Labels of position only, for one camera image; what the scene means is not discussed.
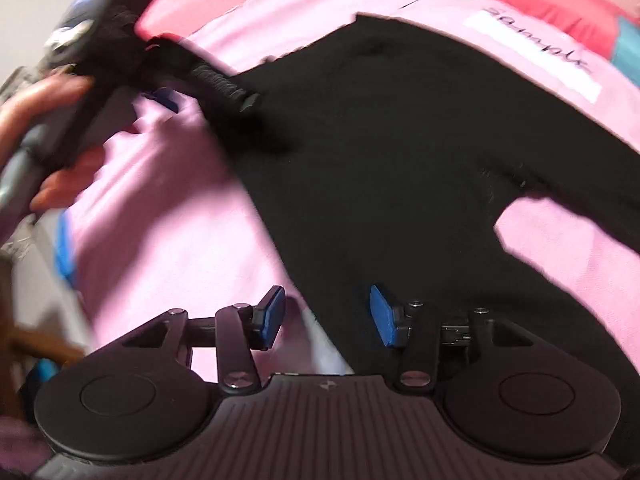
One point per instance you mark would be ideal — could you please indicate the person's left hand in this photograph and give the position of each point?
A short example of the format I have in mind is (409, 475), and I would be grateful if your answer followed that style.
(35, 105)

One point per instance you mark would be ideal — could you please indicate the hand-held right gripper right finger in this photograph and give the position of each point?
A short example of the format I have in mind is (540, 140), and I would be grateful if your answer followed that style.
(382, 317)

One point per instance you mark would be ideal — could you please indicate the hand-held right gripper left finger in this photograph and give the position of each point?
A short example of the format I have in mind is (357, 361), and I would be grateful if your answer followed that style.
(270, 317)

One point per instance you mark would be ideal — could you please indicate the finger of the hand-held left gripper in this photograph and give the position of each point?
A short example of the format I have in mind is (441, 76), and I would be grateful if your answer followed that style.
(220, 82)
(164, 99)

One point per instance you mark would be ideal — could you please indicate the pink printed blanket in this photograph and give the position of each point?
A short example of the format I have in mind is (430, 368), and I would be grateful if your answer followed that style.
(175, 210)

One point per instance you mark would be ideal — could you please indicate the black pants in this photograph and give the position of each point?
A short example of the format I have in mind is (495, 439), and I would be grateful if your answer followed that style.
(375, 160)

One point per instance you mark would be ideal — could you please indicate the blue plastic object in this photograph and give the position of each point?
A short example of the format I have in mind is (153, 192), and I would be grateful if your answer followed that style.
(63, 245)

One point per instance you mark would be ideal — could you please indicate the teal striped pillow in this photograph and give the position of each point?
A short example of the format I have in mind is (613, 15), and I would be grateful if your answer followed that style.
(627, 47)

